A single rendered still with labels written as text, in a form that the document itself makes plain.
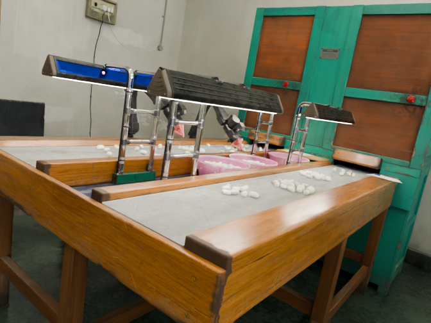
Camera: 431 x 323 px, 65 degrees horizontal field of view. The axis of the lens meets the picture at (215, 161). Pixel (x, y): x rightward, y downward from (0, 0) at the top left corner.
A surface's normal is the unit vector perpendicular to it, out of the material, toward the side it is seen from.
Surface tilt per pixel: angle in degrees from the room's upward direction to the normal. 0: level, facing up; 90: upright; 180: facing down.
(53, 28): 90
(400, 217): 90
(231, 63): 90
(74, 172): 90
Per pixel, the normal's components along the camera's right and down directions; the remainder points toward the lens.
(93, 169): 0.77, 0.24
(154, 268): -0.61, 0.04
